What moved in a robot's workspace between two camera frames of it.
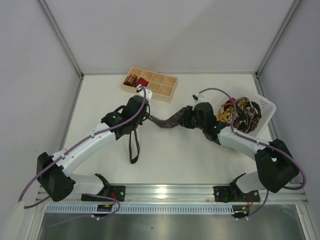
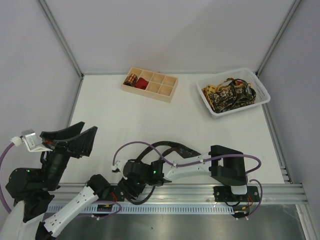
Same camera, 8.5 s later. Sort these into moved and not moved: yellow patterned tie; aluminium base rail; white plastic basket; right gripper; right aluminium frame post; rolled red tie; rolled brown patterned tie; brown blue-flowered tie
Moved: right gripper; brown blue-flowered tie; yellow patterned tie; white plastic basket
Not moved: rolled red tie; right aluminium frame post; rolled brown patterned tie; aluminium base rail
